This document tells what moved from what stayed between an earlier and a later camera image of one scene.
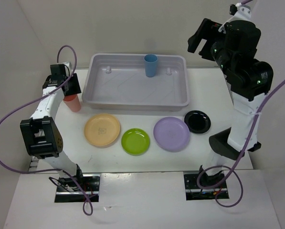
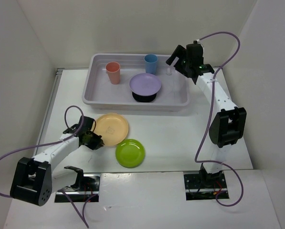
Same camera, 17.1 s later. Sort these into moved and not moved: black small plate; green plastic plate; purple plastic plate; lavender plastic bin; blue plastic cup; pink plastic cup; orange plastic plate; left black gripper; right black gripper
Moved: left black gripper; green plastic plate; black small plate; orange plastic plate; pink plastic cup; purple plastic plate; right black gripper
Not moved: lavender plastic bin; blue plastic cup
